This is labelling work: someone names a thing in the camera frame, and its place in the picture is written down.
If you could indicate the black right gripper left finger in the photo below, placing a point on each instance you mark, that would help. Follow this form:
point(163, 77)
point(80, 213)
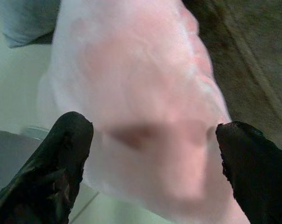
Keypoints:
point(47, 168)

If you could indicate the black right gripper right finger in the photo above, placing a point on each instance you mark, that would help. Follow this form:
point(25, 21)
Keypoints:
point(255, 168)

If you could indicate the brown olive sofa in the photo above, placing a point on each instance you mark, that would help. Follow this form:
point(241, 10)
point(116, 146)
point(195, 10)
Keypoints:
point(248, 60)

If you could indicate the light blue cushion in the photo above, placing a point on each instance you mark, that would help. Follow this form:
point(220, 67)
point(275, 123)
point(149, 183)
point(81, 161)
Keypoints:
point(26, 21)

